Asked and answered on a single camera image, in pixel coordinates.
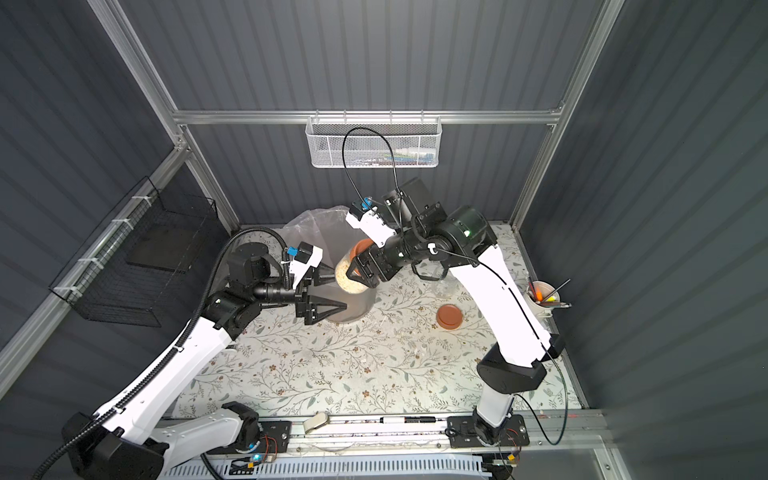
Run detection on oatmeal jar orange lid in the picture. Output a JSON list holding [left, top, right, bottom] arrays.
[[335, 239, 379, 295]]

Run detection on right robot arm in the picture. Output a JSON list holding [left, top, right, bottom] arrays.
[[346, 179, 564, 446]]

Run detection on black wire wall basket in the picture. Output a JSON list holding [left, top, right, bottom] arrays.
[[49, 183, 226, 328]]

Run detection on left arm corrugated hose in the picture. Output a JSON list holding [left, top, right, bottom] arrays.
[[29, 226, 289, 480]]

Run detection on pens in white basket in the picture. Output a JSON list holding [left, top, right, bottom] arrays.
[[347, 147, 439, 168]]

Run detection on grey mesh trash bin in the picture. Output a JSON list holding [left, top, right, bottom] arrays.
[[326, 206, 379, 325]]

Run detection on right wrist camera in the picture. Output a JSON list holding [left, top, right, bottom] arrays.
[[345, 200, 396, 247]]

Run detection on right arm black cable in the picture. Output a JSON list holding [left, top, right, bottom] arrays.
[[340, 126, 402, 205]]

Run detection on clear plastic bin liner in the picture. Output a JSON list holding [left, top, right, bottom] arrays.
[[280, 206, 365, 267]]

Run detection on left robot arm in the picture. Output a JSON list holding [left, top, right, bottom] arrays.
[[53, 242, 346, 479]]

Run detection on white wire wall basket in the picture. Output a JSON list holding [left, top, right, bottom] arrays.
[[305, 118, 443, 169]]

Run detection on white utensil cup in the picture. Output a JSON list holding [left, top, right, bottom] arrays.
[[525, 280, 572, 319]]

